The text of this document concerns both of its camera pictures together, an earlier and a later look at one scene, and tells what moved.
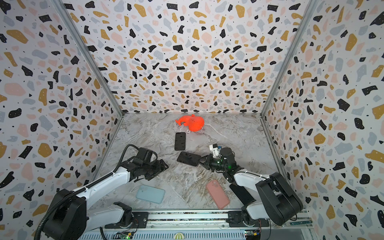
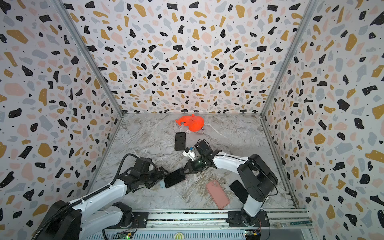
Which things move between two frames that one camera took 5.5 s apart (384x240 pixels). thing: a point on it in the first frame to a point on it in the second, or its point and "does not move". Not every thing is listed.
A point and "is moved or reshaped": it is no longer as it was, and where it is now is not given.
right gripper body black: (207, 160) to (191, 165)
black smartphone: (189, 158) is moved or reshaped
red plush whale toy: (194, 123) does not move
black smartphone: (242, 194) does not move
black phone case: (180, 141) does not move
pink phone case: (217, 194) does not move
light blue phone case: (150, 194) to (162, 183)
